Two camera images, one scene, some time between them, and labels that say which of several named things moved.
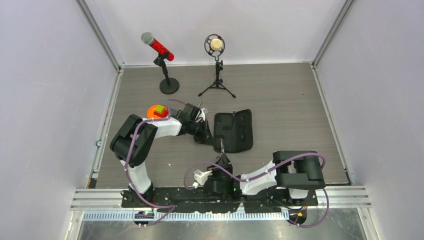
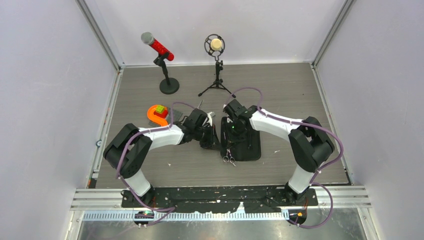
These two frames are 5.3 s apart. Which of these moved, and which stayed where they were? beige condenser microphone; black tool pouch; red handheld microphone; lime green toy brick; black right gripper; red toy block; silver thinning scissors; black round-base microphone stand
Moved: black tool pouch; black right gripper; silver thinning scissors
Stayed: red handheld microphone; lime green toy brick; black round-base microphone stand; red toy block; beige condenser microphone
